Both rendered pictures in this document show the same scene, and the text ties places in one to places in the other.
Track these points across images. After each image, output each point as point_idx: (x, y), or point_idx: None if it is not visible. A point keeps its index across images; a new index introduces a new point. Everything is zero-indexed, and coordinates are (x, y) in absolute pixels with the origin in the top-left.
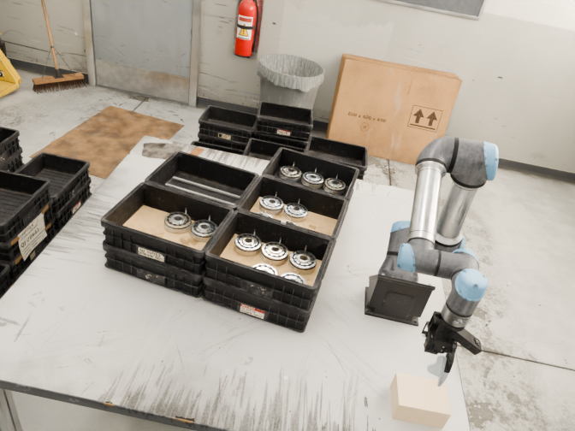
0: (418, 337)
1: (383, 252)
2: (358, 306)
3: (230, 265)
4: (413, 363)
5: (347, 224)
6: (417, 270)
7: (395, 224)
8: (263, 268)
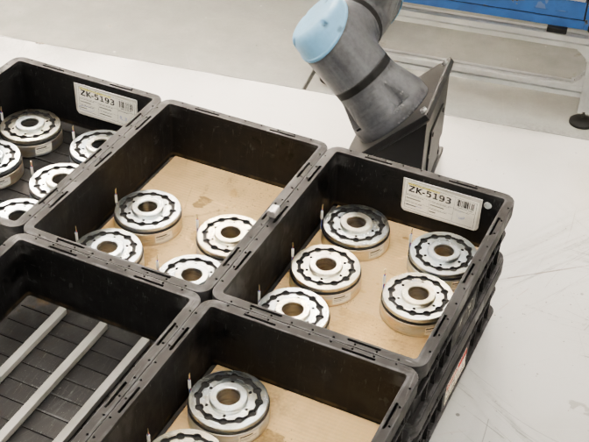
0: (470, 156)
1: None
2: None
3: (450, 326)
4: (535, 177)
5: None
6: None
7: (324, 32)
8: (406, 292)
